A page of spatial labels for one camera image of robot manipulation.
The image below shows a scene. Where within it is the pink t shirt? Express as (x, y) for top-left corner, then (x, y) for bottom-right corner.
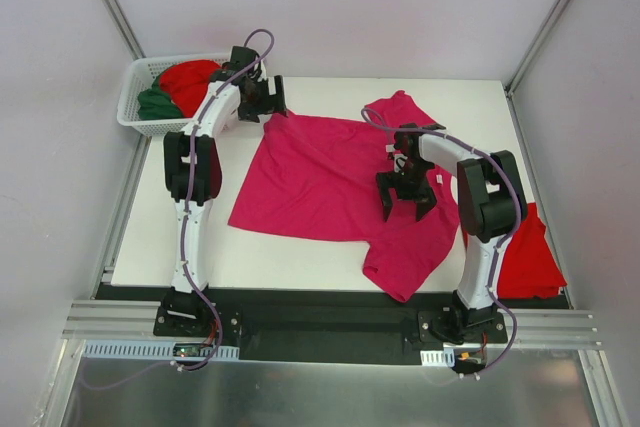
(228, 113), (459, 302)

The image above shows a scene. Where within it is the white perforated plastic basket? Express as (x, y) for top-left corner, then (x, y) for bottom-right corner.
(116, 53), (230, 136)

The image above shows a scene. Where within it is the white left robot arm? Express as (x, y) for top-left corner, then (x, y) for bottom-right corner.
(163, 46), (287, 294)

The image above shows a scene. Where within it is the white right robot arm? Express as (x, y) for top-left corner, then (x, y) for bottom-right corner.
(376, 124), (527, 342)

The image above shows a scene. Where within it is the red t shirt in basket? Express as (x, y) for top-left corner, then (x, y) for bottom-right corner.
(159, 59), (221, 117)

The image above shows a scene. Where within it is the green t shirt in basket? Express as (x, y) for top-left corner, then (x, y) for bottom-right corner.
(137, 87), (184, 121)

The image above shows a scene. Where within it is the folded red t shirt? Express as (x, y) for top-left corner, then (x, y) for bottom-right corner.
(462, 202), (568, 300)

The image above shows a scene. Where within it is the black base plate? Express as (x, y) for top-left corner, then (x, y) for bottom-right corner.
(100, 285), (521, 365)

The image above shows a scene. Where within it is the right aluminium frame post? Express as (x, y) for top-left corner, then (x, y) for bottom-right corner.
(504, 0), (573, 99)

